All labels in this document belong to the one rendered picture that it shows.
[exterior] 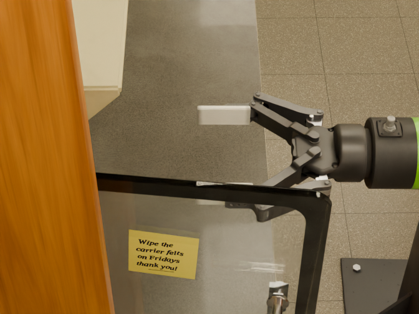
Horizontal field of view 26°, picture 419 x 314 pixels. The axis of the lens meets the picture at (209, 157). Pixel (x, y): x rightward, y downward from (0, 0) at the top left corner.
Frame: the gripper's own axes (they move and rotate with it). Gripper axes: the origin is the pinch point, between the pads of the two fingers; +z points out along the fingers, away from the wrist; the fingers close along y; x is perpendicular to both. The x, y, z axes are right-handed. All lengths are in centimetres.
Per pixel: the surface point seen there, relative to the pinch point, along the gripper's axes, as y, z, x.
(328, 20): -181, -42, 122
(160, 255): 19.5, 4.7, -4.1
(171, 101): -39.6, 6.7, 28.6
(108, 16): 8.1, 9.4, -28.2
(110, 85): 18.1, 8.4, -28.1
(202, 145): -28.7, 0.9, 28.6
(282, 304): 21.4, -9.0, 2.7
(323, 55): -162, -39, 122
